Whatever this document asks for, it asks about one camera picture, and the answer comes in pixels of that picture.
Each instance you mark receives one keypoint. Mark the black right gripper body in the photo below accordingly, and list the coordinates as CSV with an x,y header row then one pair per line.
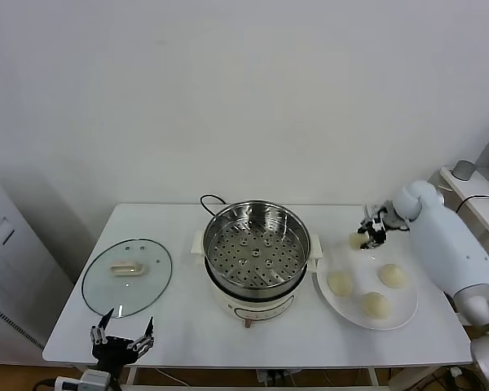
x,y
378,236

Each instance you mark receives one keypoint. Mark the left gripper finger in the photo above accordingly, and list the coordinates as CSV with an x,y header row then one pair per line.
x,y
98,335
146,340

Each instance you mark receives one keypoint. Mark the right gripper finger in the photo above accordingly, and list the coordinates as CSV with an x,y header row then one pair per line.
x,y
368,245
368,227

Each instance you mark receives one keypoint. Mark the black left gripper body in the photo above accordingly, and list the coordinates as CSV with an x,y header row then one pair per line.
x,y
114,350

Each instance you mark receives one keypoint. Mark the white steamed baozi bun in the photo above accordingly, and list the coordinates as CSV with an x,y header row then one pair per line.
x,y
392,276
355,241
340,283
375,305

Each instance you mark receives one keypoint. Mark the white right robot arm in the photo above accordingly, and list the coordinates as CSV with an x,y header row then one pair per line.
x,y
440,236

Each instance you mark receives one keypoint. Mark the perforated steel steamer basket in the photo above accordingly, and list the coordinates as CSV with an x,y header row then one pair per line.
x,y
252,252

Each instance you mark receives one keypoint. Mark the white round plate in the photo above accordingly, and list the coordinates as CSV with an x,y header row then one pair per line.
x,y
360,262

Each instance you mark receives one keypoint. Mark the grey cylinder speaker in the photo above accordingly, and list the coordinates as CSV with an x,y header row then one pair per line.
x,y
463,170

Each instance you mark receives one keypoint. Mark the white cabinet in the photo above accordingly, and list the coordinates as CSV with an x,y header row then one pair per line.
x,y
8,264

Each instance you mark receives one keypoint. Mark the cream electric cooker base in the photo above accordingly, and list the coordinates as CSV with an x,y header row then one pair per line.
x,y
265,309

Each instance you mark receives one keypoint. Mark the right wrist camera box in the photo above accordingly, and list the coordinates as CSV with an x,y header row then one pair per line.
x,y
374,213

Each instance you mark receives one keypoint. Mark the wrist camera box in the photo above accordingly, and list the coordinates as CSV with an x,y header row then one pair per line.
x,y
374,213
93,379

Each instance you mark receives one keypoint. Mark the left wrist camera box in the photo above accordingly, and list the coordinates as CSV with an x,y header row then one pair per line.
x,y
93,379

